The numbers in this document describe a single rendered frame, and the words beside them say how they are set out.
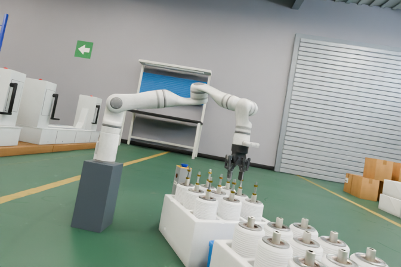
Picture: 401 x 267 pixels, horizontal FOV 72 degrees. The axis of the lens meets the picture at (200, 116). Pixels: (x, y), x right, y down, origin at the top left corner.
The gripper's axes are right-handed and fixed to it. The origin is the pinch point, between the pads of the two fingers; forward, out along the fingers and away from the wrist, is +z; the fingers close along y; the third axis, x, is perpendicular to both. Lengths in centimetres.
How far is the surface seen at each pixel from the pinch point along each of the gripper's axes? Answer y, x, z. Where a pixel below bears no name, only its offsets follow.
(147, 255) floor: 30.2, -11.0, 35.3
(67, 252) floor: 58, -21, 35
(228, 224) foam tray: 6.2, 6.4, 18.3
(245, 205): -6.8, 2.6, 12.1
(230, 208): 3.4, 3.3, 12.9
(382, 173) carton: -366, -63, -5
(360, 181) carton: -349, -84, 11
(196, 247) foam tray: 18.3, 3.6, 27.2
